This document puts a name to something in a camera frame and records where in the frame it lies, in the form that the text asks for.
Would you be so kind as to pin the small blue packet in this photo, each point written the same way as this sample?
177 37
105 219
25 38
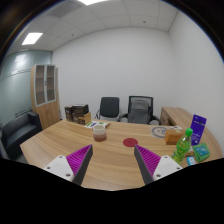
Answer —
191 161

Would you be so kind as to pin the tan cardboard box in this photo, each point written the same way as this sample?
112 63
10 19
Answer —
86 119

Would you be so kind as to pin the black leather sofa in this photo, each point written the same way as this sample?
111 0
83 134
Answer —
18 131

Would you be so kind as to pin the rectangular ceiling light panel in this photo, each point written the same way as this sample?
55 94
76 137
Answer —
90 1
32 38

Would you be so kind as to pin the stack of dark boxes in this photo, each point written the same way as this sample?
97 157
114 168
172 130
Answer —
76 110

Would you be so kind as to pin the wooden side desk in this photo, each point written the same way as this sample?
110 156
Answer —
176 116

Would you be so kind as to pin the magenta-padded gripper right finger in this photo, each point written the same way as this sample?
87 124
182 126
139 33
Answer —
166 166

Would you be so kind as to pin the orange cardboard box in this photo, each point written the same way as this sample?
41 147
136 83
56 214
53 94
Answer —
172 136

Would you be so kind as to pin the small tan packet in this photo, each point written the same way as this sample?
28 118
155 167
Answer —
190 154

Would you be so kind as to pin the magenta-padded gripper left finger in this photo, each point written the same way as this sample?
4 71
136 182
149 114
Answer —
60 166

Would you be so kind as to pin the grey backpack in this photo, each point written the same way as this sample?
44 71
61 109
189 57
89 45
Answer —
139 111

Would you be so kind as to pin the green packet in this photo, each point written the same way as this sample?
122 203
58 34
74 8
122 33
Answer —
201 152

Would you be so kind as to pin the black padded office chair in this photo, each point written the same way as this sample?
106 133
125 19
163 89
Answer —
109 107

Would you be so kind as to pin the purple flat package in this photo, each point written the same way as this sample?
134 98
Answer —
198 128

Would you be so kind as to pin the green drink bottle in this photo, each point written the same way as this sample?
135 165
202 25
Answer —
182 147

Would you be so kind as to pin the flat round red coaster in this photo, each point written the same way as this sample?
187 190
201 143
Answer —
130 142

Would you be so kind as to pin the black mesh office chair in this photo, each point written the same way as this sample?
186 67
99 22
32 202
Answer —
151 115

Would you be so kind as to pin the white and brown ribbed cup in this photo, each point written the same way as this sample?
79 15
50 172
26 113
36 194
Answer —
99 132

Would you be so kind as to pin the wooden glass-door cabinet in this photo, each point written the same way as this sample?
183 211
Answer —
46 100

